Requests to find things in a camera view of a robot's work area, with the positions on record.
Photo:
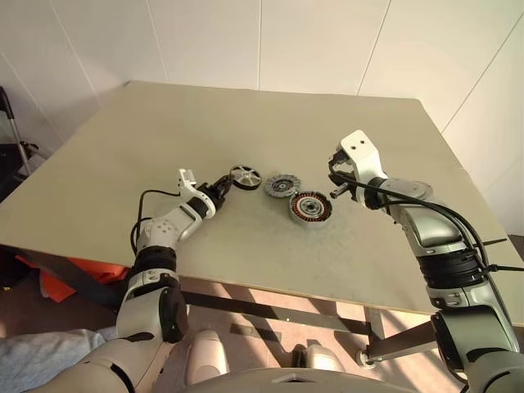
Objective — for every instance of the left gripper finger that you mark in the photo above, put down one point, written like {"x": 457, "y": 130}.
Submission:
{"x": 224, "y": 193}
{"x": 224, "y": 180}

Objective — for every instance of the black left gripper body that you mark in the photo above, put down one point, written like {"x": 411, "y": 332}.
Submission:
{"x": 210, "y": 193}

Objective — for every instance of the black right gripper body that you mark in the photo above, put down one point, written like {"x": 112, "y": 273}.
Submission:
{"x": 341, "y": 161}

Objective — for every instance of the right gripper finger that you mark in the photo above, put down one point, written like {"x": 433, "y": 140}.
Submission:
{"x": 340, "y": 191}
{"x": 332, "y": 168}

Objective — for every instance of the silver rotor cap black rim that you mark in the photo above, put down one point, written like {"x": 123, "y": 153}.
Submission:
{"x": 245, "y": 177}

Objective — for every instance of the motor stator copper windings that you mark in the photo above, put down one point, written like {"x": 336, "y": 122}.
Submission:
{"x": 310, "y": 209}

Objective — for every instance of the grey toothed gear ring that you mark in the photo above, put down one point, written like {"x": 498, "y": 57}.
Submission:
{"x": 281, "y": 186}

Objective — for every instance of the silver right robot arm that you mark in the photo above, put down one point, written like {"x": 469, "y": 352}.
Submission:
{"x": 438, "y": 229}

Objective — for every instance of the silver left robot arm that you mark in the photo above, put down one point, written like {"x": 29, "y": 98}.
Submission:
{"x": 159, "y": 233}

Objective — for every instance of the grey table leg with caster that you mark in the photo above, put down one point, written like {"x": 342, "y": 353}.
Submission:
{"x": 376, "y": 327}

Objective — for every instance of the white robot left leg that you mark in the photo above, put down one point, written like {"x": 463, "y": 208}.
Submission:
{"x": 206, "y": 356}

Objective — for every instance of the white robot leg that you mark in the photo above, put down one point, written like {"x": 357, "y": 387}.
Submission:
{"x": 206, "y": 356}
{"x": 323, "y": 360}

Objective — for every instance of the white robot right leg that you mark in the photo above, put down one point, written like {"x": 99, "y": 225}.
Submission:
{"x": 323, "y": 360}

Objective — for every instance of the orange object under table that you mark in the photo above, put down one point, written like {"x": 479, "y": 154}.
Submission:
{"x": 61, "y": 286}

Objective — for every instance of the grey robot torso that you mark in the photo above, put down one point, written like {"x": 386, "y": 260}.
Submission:
{"x": 286, "y": 380}

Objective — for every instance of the black folding cart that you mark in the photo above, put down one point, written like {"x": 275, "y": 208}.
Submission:
{"x": 12, "y": 139}

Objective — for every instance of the person's leg in jeans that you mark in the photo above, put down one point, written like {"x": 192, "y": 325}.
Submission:
{"x": 41, "y": 352}

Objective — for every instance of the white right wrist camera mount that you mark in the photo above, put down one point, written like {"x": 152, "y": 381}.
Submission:
{"x": 362, "y": 151}

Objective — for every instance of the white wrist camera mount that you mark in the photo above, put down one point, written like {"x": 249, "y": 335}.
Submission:
{"x": 186, "y": 178}
{"x": 362, "y": 151}

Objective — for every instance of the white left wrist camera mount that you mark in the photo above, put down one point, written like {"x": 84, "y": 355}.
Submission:
{"x": 186, "y": 178}

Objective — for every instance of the dark metal table frame bar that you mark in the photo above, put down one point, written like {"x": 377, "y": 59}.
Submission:
{"x": 266, "y": 311}

